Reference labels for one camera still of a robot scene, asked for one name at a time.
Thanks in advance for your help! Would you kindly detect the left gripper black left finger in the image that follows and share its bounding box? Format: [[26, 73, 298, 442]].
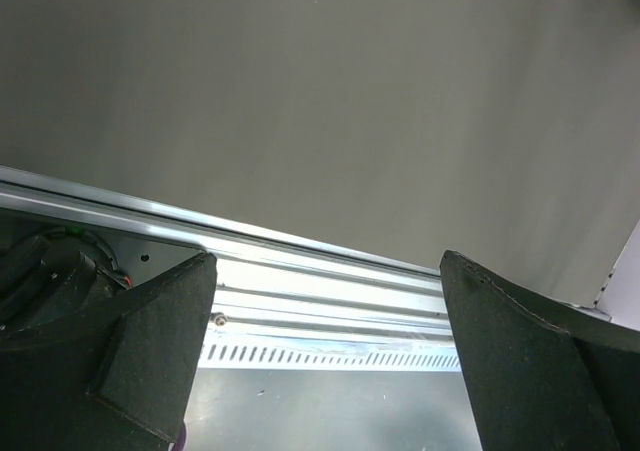
[[1, 253, 217, 450]]

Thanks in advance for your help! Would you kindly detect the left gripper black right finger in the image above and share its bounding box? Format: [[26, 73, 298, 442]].
[[440, 250, 639, 450]]

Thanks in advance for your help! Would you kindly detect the aluminium rail base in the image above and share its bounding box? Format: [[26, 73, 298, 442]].
[[1, 167, 460, 372]]

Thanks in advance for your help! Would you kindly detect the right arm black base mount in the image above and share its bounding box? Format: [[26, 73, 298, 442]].
[[1, 210, 201, 336]]

